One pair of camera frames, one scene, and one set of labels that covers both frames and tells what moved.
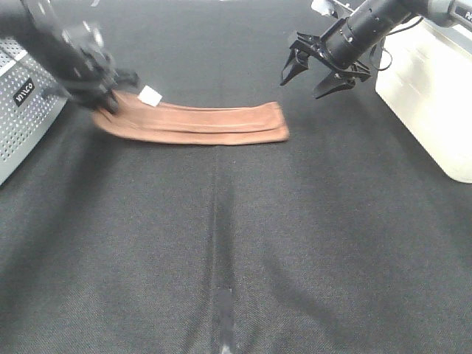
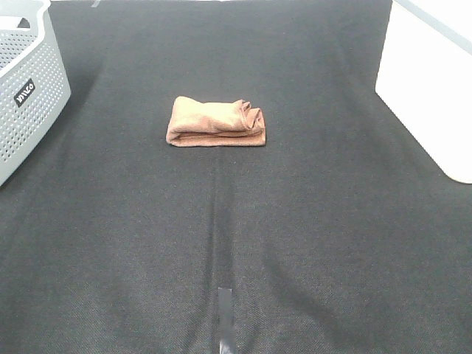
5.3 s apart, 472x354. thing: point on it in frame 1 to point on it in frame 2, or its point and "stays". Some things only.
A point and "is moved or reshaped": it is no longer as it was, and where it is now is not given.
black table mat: [349, 237] stays
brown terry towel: [147, 118] is moved or reshaped
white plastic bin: [424, 71] stays
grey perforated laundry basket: [31, 100] stays
